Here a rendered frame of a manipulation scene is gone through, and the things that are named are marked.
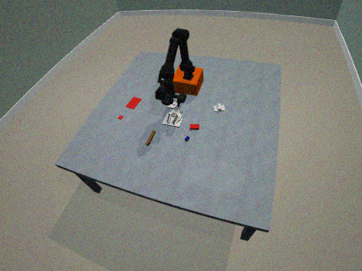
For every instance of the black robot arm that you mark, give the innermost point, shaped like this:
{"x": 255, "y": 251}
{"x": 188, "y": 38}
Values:
{"x": 179, "y": 38}

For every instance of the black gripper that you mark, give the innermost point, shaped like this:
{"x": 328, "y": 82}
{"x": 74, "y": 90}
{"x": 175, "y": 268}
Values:
{"x": 180, "y": 98}

